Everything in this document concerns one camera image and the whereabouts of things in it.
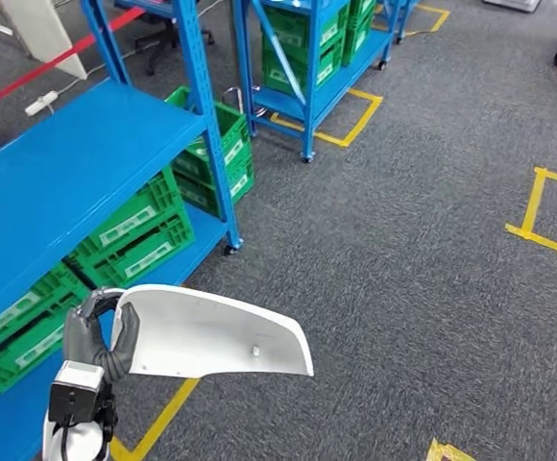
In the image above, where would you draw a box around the blue metal shelf rack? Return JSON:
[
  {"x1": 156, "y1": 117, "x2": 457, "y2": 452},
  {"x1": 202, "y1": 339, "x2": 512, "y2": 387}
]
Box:
[
  {"x1": 0, "y1": 0, "x2": 245, "y2": 461},
  {"x1": 230, "y1": 0, "x2": 421, "y2": 163}
]

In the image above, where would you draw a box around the yellow floor tape square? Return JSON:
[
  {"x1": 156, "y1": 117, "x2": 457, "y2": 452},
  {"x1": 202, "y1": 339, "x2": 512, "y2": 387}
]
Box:
[
  {"x1": 372, "y1": 3, "x2": 451, "y2": 36},
  {"x1": 426, "y1": 437, "x2": 476, "y2": 461}
]

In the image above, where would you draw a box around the white plastic shell part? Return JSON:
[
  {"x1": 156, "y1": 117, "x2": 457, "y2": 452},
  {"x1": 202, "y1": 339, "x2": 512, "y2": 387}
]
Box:
[{"x1": 110, "y1": 284, "x2": 315, "y2": 381}]

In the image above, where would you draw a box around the white desk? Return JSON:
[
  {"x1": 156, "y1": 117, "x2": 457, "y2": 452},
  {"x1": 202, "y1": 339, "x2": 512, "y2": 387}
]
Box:
[{"x1": 0, "y1": 0, "x2": 88, "y2": 81}]

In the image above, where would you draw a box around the red barrier belt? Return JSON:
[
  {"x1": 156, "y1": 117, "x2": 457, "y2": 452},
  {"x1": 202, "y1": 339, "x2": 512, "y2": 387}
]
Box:
[{"x1": 0, "y1": 7, "x2": 145, "y2": 117}]

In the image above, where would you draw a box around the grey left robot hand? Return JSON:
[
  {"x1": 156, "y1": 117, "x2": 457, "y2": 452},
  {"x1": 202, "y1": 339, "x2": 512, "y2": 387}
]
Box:
[{"x1": 62, "y1": 289, "x2": 140, "y2": 385}]

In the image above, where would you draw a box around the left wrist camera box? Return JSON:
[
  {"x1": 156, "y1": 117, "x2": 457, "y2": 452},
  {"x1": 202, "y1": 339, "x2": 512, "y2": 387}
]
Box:
[{"x1": 47, "y1": 359, "x2": 105, "y2": 427}]

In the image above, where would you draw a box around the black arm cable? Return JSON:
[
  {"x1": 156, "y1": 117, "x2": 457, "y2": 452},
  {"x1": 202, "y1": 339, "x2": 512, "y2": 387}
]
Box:
[{"x1": 59, "y1": 413, "x2": 77, "y2": 461}]

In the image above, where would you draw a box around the white power strip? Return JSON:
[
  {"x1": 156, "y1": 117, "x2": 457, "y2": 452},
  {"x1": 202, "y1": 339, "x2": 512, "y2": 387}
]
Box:
[{"x1": 25, "y1": 90, "x2": 60, "y2": 117}]

